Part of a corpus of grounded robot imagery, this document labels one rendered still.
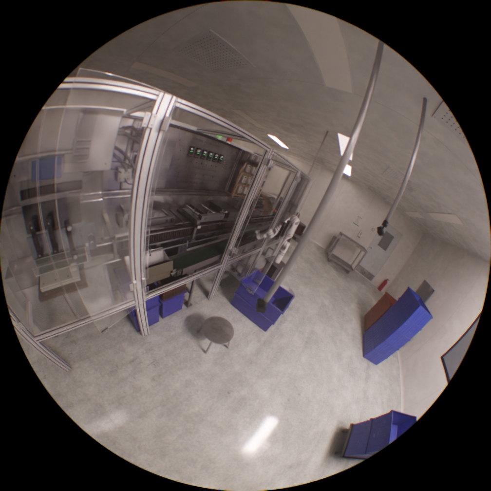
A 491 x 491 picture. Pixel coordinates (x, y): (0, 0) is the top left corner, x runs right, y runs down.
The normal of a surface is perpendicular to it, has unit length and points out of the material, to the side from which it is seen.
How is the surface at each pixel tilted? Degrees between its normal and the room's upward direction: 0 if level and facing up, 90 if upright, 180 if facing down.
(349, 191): 90
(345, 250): 90
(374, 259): 90
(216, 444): 0
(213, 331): 0
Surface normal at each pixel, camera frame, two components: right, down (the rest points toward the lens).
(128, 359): 0.36, -0.82
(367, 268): -0.56, 0.20
